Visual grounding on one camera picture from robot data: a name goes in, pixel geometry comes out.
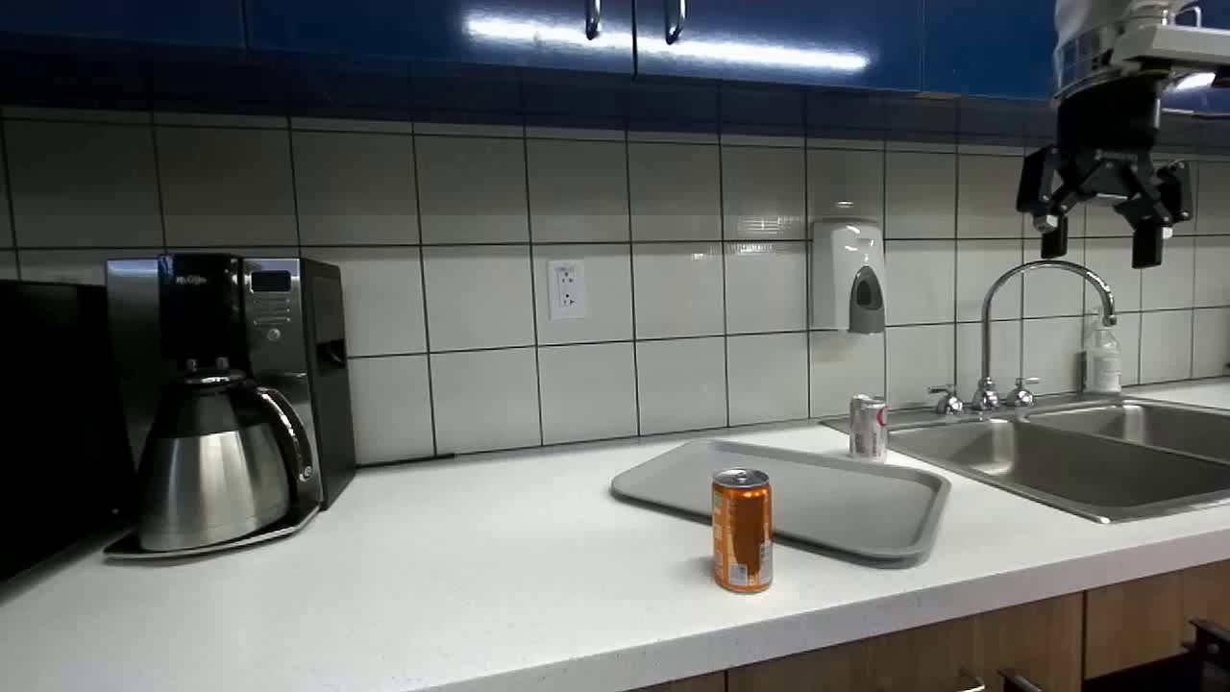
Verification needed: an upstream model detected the silver can with red print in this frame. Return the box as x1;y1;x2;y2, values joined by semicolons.
846;392;893;460

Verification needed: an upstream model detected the stainless steel double sink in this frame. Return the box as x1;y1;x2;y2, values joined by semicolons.
830;396;1230;525

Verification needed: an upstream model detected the white wall soap dispenser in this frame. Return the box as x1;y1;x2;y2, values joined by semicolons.
810;218;893;338

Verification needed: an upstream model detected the blue glossy cabinet door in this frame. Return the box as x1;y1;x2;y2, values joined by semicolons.
0;0;643;78
920;0;1062;109
632;0;932;95

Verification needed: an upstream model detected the stainless steel coffee carafe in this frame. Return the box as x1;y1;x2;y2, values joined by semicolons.
133;369;323;559

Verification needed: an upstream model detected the white wall power outlet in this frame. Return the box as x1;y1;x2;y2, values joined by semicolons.
545;259;593;324

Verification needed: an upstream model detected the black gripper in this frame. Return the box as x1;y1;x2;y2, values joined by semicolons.
1016;78;1194;274

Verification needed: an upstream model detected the wooden cabinet front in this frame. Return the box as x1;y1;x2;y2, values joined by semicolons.
1084;559;1230;684
640;592;1089;692

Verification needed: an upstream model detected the orange soda can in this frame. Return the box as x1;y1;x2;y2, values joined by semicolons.
709;465;777;597

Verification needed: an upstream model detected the black coffee maker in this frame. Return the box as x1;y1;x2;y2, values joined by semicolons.
105;248;356;564

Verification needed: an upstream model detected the black microwave oven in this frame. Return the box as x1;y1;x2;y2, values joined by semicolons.
0;278;130;580

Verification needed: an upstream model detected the grey plastic tray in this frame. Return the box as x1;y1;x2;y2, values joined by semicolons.
609;437;953;568

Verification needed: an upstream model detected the chrome gooseneck faucet spout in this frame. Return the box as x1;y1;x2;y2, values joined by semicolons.
973;259;1121;416

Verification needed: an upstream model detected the clear soap pump bottle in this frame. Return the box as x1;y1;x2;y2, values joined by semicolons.
1079;310;1128;401

